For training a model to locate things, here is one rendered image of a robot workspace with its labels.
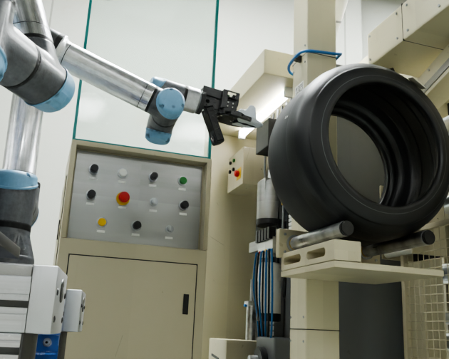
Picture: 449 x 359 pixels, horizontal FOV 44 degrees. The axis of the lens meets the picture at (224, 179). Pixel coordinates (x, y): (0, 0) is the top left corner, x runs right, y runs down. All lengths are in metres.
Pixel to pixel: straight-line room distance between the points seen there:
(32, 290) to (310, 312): 1.30
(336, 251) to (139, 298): 0.80
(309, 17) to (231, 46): 2.48
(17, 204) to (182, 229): 0.97
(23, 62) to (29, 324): 0.35
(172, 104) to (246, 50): 3.32
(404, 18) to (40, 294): 1.71
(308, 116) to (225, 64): 3.01
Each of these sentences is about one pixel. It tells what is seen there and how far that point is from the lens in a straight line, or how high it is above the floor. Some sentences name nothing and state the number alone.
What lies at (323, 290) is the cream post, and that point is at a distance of 1.98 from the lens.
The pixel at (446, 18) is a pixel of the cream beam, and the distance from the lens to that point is 2.05.
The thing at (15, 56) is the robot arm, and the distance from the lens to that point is 0.78.
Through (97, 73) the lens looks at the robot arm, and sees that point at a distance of 1.48.
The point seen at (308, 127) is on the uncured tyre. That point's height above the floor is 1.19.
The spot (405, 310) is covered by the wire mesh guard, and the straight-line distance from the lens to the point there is 2.17.
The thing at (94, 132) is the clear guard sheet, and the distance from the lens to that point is 2.20.
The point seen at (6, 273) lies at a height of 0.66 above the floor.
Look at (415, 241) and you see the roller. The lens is 1.80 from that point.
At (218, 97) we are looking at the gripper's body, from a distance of 1.68.
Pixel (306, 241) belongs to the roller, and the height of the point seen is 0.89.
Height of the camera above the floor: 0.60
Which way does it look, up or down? 15 degrees up
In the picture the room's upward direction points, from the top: 3 degrees clockwise
